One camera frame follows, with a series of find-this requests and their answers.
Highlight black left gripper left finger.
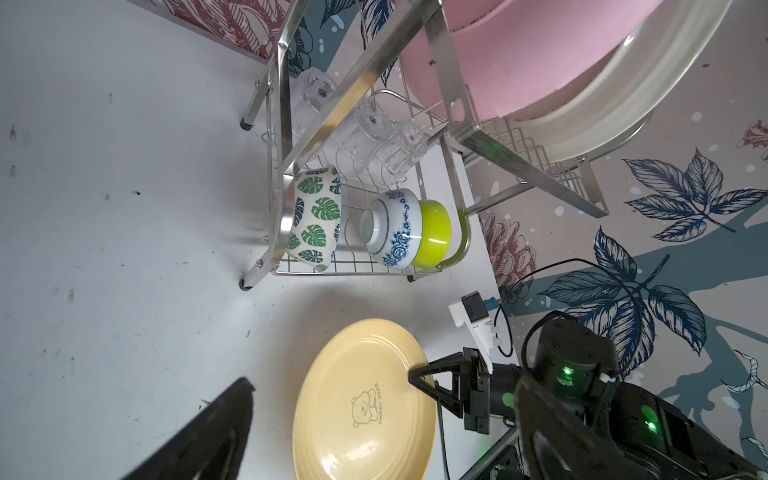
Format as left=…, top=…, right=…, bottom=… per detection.
left=126, top=377, right=255, bottom=479

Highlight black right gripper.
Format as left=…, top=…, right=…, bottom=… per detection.
left=408, top=347, right=490, bottom=435

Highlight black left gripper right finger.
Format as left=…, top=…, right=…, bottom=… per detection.
left=515, top=376, right=654, bottom=479

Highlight yellow plate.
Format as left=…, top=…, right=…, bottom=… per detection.
left=292, top=319, right=437, bottom=479

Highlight white floral plate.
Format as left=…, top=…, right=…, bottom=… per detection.
left=509, top=0, right=731, bottom=162

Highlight pink plate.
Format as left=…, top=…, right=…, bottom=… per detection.
left=398, top=0, right=664, bottom=124

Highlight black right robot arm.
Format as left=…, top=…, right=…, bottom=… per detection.
left=408, top=311, right=767, bottom=479

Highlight silver two-tier dish rack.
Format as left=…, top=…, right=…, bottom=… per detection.
left=239, top=1, right=608, bottom=291

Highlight lime green bowl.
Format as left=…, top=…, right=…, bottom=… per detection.
left=412, top=200, right=452, bottom=270

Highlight blue white floral bowl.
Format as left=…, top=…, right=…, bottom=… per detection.
left=359, top=189, right=423, bottom=270

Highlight green leaf pattern bowl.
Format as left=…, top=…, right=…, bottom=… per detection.
left=287, top=167, right=342, bottom=272

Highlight clear glass cup right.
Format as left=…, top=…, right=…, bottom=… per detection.
left=377, top=120, right=428, bottom=178

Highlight clear glass cup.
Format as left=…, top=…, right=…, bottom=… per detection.
left=335, top=100, right=395, bottom=163
left=377, top=120, right=428, bottom=178
left=291, top=67, right=337, bottom=143

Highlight clear glass cup middle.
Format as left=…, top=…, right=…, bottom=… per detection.
left=335, top=100, right=395, bottom=163

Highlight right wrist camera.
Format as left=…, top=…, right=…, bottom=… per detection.
left=449, top=291, right=516, bottom=373

